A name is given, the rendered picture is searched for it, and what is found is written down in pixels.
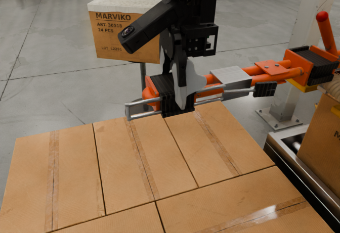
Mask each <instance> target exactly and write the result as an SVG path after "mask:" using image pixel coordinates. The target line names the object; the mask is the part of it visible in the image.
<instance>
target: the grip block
mask: <svg viewBox="0 0 340 233"><path fill-rule="evenodd" d="M283 60H290V61H291V67H290V68H289V69H291V68H296V67H302V68H303V70H304V74H303V76H300V77H296V78H292V79H293V80H294V81H295V82H297V83H298V84H300V85H301V86H306V84H307V85H308V86H313V85H317V84H321V83H326V82H330V81H332V79H333V77H334V72H335V70H336V69H337V68H338V66H339V63H340V62H339V61H340V58H339V57H337V56H335V55H333V54H331V53H329V52H327V51H325V50H323V49H321V48H319V47H317V46H315V45H311V46H310V49H309V46H308V45H307V46H301V47H297V48H291V49H286V51H285V54H284V58H283ZM307 81H308V83H307Z"/></svg>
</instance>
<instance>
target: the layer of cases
mask: <svg viewBox="0 0 340 233"><path fill-rule="evenodd" d="M194 108H195V111H193V112H188V113H184V114H180V115H175V116H171V117H166V118H162V116H161V114H158V115H153V116H148V117H144V118H139V119H135V120H131V121H129V122H128V121H127V119H126V116H125V117H120V118H115V119H110V120H105V121H100V122H95V123H93V124H92V123H90V124H85V125H80V126H75V127H70V128H65V129H60V130H55V131H50V132H45V133H40V134H35V135H30V136H25V137H20V138H16V141H15V146H14V151H13V155H12V160H11V165H10V170H9V174H8V179H7V184H6V188H5V193H4V198H3V202H2V207H1V211H0V233H335V232H334V231H333V230H332V229H331V228H330V227H329V225H328V224H327V223H326V222H325V221H324V220H323V219H322V217H321V216H320V215H319V214H318V213H317V212H316V210H315V209H314V208H313V207H312V206H311V205H310V204H309V202H308V201H307V200H306V199H305V198H304V197H303V195H302V194H301V193H300V192H299V191H298V190H297V189H296V187H295V186H294V185H293V184H292V183H291V182H290V181H289V179H288V178H287V177H286V176H285V175H284V174H283V172H282V171H281V170H280V169H279V168H278V167H277V166H276V165H275V163H274V162H273V161H272V160H271V159H270V157H269V156H268V155H267V154H266V153H265V152H264V151H263V149H262V148H261V147H260V146H259V145H258V144H257V142H256V141H255V140H254V139H253V138H252V137H251V136H250V134H249V133H248V132H247V131H246V130H245V129H244V128H243V126H242V125H241V124H240V123H239V122H238V121H237V119H236V118H235V117H234V116H233V115H232V114H231V113H230V111H229V110H228V109H227V108H226V107H225V106H224V104H223V103H222V102H221V101H216V102H212V103H207V104H203V105H198V106H195V107H194ZM93 125H94V127H93Z"/></svg>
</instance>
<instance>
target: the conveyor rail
mask: <svg viewBox="0 0 340 233"><path fill-rule="evenodd" d="M308 127H309V124H307V125H303V126H300V127H296V128H292V129H288V130H284V131H280V132H276V133H275V134H276V135H277V136H278V137H279V138H280V139H281V140H282V141H283V142H284V143H285V144H286V145H287V146H288V147H289V148H290V149H291V145H292V144H293V143H294V142H299V143H300V144H301V143H302V141H303V139H304V136H305V134H306V131H307V129H308ZM291 150H292V149H291Z"/></svg>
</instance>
